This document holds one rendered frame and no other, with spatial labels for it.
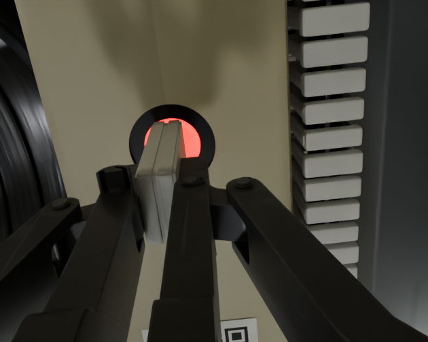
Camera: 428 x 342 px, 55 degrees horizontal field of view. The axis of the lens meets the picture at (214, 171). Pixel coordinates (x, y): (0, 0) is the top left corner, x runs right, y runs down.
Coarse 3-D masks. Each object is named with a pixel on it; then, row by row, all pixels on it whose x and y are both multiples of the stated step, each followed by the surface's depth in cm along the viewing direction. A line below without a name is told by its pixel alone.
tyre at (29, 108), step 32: (0, 0) 34; (0, 32) 36; (0, 64) 50; (0, 96) 53; (32, 96) 53; (0, 128) 56; (32, 128) 56; (0, 160) 59; (32, 160) 58; (0, 192) 60; (32, 192) 60; (64, 192) 60; (0, 224) 61
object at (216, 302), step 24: (192, 192) 14; (192, 216) 12; (168, 240) 11; (192, 240) 11; (168, 264) 10; (192, 264) 10; (216, 264) 14; (168, 288) 9; (192, 288) 9; (216, 288) 11; (168, 312) 8; (192, 312) 8; (216, 312) 9; (168, 336) 7; (192, 336) 7; (216, 336) 8
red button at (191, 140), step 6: (162, 120) 22; (168, 120) 22; (180, 120) 22; (186, 126) 22; (186, 132) 22; (192, 132) 22; (186, 138) 22; (192, 138) 22; (198, 138) 22; (186, 144) 22; (192, 144) 22; (198, 144) 22; (186, 150) 22; (192, 150) 22; (198, 150) 22; (186, 156) 22; (192, 156) 22
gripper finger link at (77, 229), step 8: (136, 168) 18; (136, 192) 15; (88, 208) 15; (136, 208) 15; (88, 216) 14; (136, 216) 15; (80, 224) 14; (136, 224) 15; (72, 232) 14; (80, 232) 14; (136, 232) 15; (64, 240) 14; (72, 240) 14; (136, 240) 15; (56, 248) 14; (64, 248) 14; (72, 248) 14; (56, 256) 14; (64, 256) 14
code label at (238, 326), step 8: (232, 320) 27; (240, 320) 27; (248, 320) 27; (256, 320) 27; (224, 328) 27; (232, 328) 27; (240, 328) 27; (248, 328) 27; (256, 328) 27; (144, 336) 27; (224, 336) 27; (232, 336) 27; (240, 336) 27; (248, 336) 27; (256, 336) 27
